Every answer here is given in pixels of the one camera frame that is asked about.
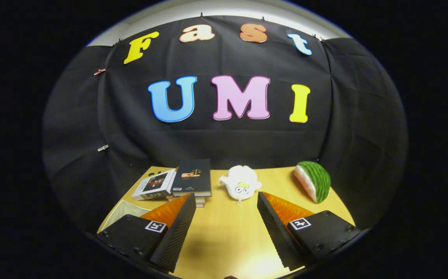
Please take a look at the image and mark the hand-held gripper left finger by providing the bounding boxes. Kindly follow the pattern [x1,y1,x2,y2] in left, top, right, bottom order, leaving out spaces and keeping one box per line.
[96,193,197,273]

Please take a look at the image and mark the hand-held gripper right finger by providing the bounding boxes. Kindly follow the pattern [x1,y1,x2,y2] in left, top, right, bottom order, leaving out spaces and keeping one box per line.
[257,191,363,272]

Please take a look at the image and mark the grey fabric storage box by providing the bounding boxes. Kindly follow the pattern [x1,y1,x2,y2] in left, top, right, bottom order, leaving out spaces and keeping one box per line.
[97,199,152,234]

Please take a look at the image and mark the white plush toy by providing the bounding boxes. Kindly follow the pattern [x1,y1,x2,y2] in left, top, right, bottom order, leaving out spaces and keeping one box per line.
[218,165,263,205]

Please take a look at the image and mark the dark blue book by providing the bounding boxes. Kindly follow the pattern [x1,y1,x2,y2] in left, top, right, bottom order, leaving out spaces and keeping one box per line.
[171,158,212,198]

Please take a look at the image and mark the watermelon slice plush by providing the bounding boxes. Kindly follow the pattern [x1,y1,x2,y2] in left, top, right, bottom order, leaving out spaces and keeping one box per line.
[293,161,332,204]

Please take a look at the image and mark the black backdrop cloth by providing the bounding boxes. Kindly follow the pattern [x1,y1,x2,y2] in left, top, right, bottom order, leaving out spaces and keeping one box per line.
[42,15,409,234]

